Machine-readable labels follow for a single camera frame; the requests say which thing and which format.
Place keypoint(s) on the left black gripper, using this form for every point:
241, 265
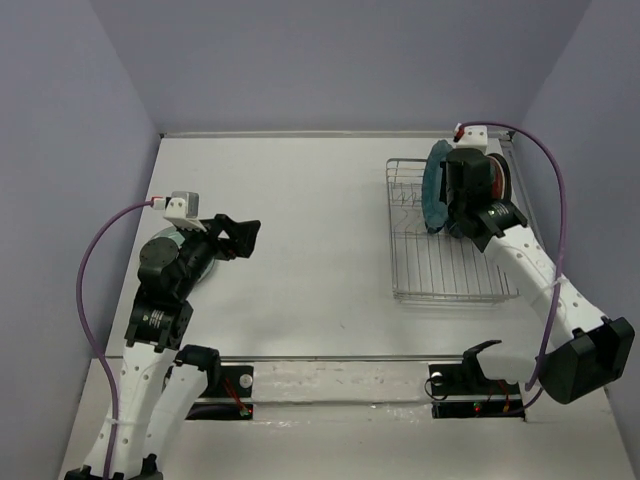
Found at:
242, 235

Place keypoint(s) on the teal scalloped plate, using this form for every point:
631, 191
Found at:
434, 210

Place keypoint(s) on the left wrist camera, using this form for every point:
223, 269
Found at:
180, 209

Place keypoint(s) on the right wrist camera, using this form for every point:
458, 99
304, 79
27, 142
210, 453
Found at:
471, 137

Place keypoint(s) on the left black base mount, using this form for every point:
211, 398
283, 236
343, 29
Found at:
227, 399

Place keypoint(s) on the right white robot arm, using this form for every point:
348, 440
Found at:
582, 349

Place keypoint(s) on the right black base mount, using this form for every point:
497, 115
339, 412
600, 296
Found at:
462, 391

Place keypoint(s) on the light mint glass plate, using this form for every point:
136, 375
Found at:
174, 235

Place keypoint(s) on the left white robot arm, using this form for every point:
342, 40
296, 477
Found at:
160, 378

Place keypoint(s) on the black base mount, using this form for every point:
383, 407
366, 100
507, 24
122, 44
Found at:
462, 391
227, 399

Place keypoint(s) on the red and blue floral plate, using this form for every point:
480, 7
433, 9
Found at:
498, 175

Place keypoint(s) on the metal wire dish rack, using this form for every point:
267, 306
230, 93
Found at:
433, 267

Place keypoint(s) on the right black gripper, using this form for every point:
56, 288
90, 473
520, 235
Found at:
444, 192

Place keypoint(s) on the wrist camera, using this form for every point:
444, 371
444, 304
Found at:
180, 209
471, 137

